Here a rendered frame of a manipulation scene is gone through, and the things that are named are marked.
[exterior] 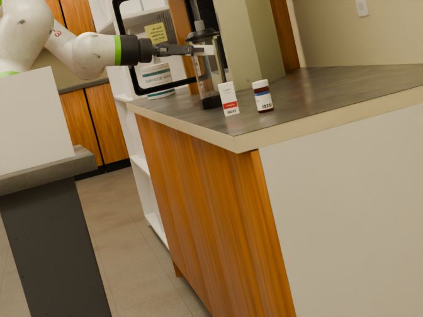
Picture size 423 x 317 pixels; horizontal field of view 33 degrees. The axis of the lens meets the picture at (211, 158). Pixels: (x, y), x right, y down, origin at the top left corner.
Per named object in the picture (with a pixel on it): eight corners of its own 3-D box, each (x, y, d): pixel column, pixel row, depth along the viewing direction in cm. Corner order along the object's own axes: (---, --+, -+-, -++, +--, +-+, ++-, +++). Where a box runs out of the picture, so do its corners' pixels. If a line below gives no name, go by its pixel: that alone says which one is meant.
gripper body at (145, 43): (140, 37, 209) (170, 37, 212) (135, 38, 218) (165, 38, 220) (140, 62, 210) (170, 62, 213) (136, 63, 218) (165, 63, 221)
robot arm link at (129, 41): (118, 68, 218) (121, 68, 209) (116, 30, 216) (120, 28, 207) (137, 68, 219) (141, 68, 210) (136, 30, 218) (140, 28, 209)
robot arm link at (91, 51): (73, 62, 203) (72, 26, 205) (71, 75, 215) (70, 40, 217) (122, 62, 206) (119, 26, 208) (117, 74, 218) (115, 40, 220)
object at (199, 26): (213, 39, 224) (209, 19, 223) (220, 38, 215) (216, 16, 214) (186, 45, 222) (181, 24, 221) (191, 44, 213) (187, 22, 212)
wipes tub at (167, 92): (173, 92, 331) (165, 61, 328) (178, 94, 318) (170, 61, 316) (146, 99, 328) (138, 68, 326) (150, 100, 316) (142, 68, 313)
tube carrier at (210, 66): (228, 97, 228) (214, 32, 225) (236, 99, 218) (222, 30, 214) (196, 105, 226) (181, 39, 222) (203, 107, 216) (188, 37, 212)
